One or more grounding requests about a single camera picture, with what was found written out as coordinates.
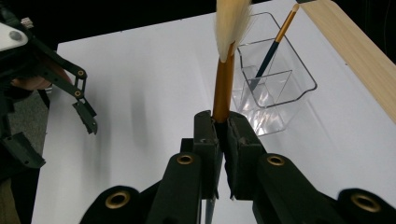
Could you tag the white board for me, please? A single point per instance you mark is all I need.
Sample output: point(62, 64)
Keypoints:
point(140, 93)

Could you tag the clear plastic organizer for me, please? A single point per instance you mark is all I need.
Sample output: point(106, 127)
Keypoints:
point(280, 99)

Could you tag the fluffy cream makeup brush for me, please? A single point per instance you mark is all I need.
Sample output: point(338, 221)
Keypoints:
point(222, 87)

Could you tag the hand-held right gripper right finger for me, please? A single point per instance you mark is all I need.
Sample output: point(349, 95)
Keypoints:
point(244, 155)

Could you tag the light wooden table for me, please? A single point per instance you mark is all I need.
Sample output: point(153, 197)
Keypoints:
point(358, 53)

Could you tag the thin dark makeup brush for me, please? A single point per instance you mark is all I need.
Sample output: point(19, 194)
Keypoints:
point(271, 53)

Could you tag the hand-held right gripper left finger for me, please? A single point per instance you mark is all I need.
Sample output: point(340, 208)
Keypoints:
point(208, 149)

